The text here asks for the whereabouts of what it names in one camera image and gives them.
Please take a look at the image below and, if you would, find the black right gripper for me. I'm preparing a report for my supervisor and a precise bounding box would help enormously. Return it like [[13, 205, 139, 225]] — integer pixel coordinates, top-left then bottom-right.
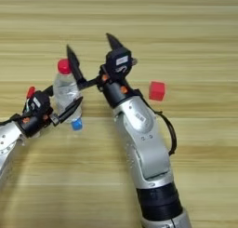
[[65, 32, 139, 109]]

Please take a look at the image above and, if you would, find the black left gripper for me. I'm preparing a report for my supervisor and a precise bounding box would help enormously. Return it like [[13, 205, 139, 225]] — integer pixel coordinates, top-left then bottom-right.
[[14, 85, 85, 139]]

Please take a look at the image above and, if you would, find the clear bottle with red cap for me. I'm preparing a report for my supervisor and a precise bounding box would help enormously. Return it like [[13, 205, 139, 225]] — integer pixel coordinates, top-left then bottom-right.
[[52, 58, 84, 124]]

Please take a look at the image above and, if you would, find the blue glue stick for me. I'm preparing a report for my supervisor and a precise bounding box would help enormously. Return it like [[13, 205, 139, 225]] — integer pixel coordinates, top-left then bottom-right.
[[71, 117, 85, 132]]

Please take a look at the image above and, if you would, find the red cube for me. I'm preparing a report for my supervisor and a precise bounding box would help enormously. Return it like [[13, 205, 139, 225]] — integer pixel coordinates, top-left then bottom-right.
[[148, 80, 166, 102]]

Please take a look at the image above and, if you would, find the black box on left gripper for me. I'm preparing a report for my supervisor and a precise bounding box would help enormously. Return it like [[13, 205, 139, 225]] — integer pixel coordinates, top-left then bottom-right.
[[28, 89, 53, 117]]

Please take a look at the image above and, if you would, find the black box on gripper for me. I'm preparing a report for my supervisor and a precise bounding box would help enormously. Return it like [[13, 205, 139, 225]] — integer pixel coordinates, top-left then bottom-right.
[[28, 89, 53, 117], [104, 47, 134, 81]]

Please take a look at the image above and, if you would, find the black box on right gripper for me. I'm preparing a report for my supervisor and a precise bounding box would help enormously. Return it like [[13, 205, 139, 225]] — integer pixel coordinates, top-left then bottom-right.
[[104, 47, 134, 81]]

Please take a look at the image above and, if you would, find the red pen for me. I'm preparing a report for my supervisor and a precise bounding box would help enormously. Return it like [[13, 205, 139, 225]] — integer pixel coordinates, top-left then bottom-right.
[[21, 86, 36, 114]]

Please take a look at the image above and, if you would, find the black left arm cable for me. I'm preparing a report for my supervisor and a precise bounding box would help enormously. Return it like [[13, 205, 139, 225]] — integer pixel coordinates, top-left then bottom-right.
[[0, 113, 23, 127]]

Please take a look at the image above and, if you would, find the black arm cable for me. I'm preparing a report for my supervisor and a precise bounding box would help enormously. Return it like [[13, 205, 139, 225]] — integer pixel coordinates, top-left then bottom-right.
[[0, 113, 23, 127], [135, 87, 179, 157]]

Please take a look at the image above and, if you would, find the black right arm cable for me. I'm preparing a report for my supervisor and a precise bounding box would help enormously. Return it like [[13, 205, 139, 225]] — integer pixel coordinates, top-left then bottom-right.
[[135, 87, 179, 157]]

